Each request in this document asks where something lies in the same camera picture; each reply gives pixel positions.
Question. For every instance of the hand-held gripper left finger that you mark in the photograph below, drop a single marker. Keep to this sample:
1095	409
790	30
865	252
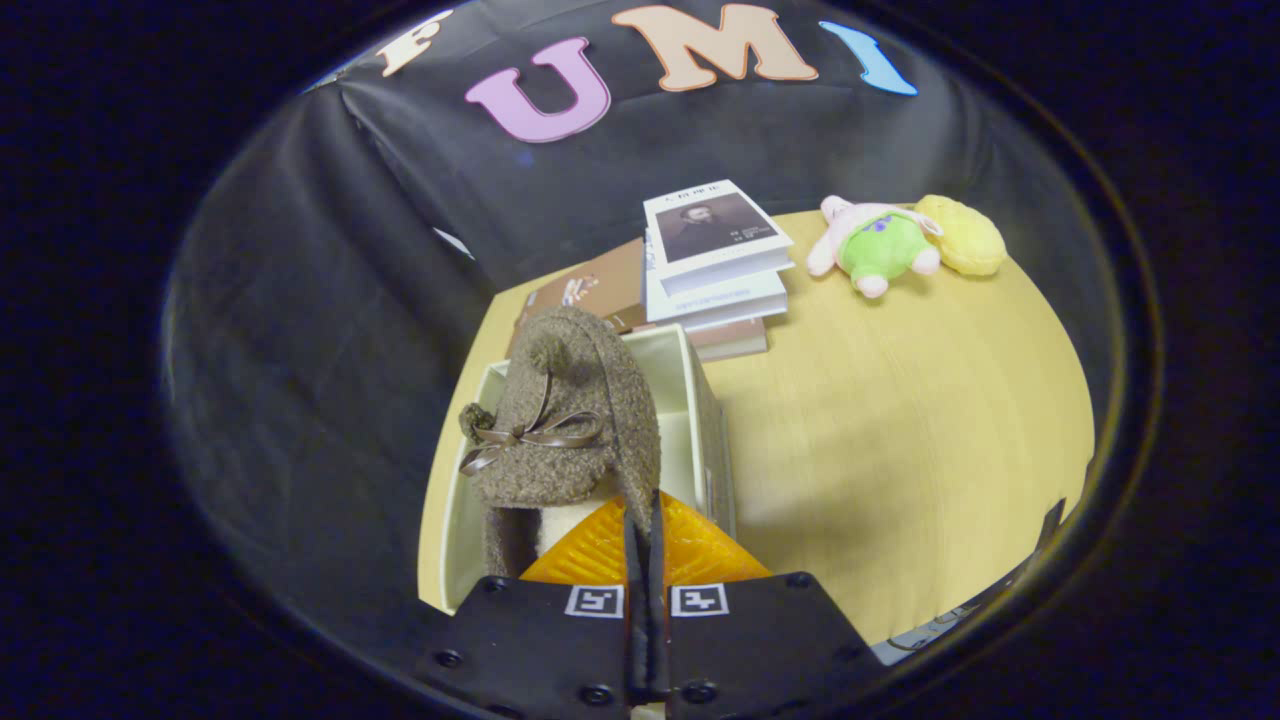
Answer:
540	650

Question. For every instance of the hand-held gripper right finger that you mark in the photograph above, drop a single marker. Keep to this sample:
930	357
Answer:
760	650

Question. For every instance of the cream fabric storage box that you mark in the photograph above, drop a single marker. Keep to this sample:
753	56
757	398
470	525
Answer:
685	440

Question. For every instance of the brown fuzzy shoe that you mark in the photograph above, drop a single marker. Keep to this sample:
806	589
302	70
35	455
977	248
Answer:
590	390

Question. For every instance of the thin brown book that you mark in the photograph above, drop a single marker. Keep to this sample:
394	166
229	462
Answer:
735	340

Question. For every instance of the thick white book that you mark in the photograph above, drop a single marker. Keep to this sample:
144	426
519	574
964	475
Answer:
715	303

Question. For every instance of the brown book with small emblem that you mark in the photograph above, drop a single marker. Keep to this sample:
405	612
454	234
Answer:
600	285

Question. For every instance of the black backdrop cloth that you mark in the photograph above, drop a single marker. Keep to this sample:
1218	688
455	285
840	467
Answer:
300	350

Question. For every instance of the pink and green plush toy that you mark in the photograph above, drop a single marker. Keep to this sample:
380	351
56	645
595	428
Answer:
885	245

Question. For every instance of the white book with portrait cover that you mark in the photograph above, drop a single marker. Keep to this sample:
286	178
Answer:
715	225

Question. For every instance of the yellow plush toy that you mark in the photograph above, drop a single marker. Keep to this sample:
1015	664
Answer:
970	240

